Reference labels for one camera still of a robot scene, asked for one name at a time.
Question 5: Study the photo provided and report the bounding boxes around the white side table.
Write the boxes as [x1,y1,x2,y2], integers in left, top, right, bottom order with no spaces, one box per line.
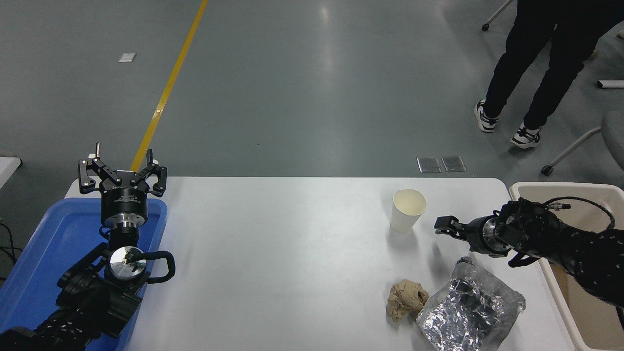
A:
[0,156,23,190]

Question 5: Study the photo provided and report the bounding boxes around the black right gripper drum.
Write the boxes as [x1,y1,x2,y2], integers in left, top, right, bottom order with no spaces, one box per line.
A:
[464,216,491,255]

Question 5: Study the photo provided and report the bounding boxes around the person standing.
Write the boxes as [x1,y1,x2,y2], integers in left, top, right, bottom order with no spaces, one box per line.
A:
[474,0,624,150]

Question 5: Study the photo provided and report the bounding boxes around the large pale plastic bin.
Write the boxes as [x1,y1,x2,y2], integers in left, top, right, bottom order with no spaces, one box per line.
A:
[509,181,624,351]

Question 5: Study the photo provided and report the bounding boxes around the white chair leg with caster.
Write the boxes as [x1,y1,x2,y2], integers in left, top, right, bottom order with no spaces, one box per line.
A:
[481,0,514,32]

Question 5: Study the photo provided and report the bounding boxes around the white paper cup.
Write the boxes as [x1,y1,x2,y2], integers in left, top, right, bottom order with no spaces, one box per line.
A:
[390,188,428,234]

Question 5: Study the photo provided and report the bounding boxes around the silver floor socket plate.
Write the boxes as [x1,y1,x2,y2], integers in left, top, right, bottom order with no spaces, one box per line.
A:
[441,155,468,173]
[417,156,442,174]

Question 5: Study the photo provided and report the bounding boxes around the grey office chair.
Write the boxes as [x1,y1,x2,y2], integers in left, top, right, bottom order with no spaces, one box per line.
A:
[541,109,624,176]

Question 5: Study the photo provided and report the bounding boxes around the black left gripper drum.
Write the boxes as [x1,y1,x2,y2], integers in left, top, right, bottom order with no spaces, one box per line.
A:
[101,179,149,227]

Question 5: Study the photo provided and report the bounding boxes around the crumpled silver foil tray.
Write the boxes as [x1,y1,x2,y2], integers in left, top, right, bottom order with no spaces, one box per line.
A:
[415,256,527,351]

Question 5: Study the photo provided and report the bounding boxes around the blue plastic tray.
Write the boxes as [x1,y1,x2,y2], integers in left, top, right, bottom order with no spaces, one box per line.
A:
[0,197,168,351]

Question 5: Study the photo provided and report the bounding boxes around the crumpled tan paper ball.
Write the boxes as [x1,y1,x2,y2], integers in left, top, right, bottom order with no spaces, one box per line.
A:
[386,279,430,323]

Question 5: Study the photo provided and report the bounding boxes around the black floor cables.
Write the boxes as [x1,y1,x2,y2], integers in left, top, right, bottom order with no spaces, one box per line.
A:
[0,218,18,282]

